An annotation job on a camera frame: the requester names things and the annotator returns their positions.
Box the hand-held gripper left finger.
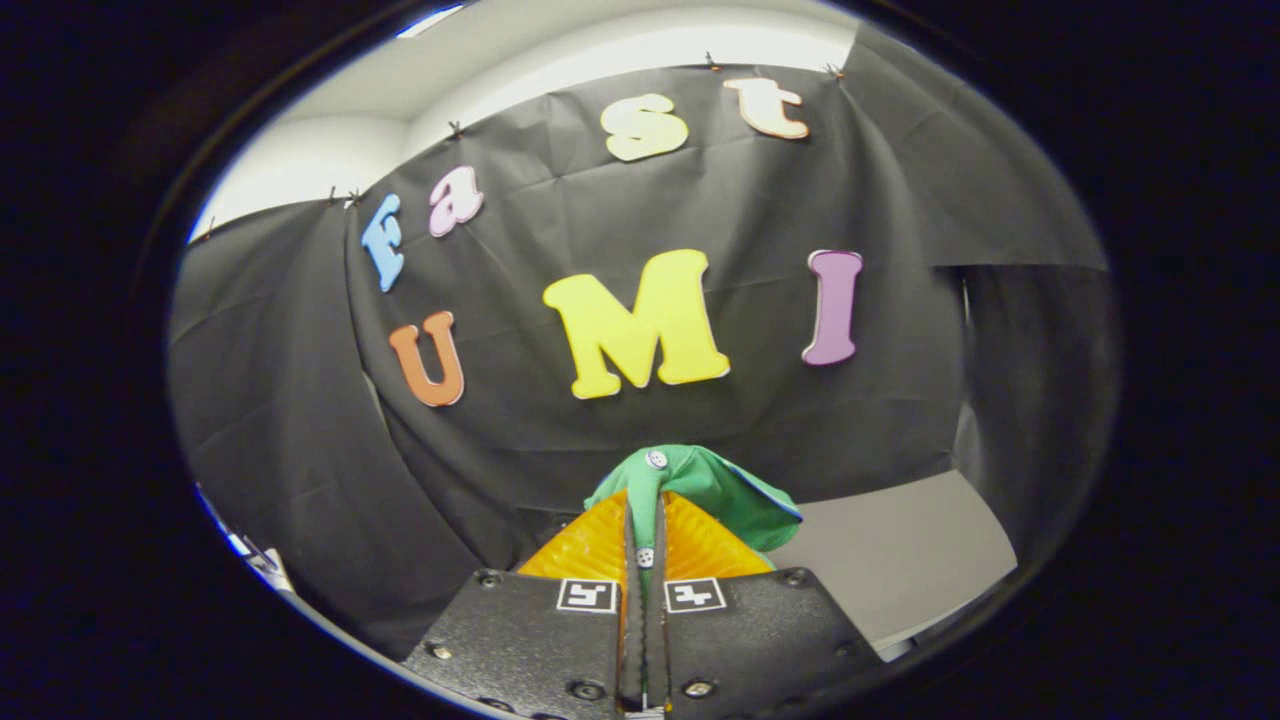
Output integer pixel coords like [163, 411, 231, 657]
[403, 490, 641, 716]

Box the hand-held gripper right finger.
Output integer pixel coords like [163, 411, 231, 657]
[645, 490, 881, 713]

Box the green shirt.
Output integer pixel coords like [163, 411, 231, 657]
[585, 445, 803, 601]

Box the white cabinet with dark top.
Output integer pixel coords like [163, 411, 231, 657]
[770, 470, 1019, 661]

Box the white and blue object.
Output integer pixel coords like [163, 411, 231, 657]
[195, 485, 293, 593]

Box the black backdrop cloth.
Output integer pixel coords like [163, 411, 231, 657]
[168, 25, 1121, 661]

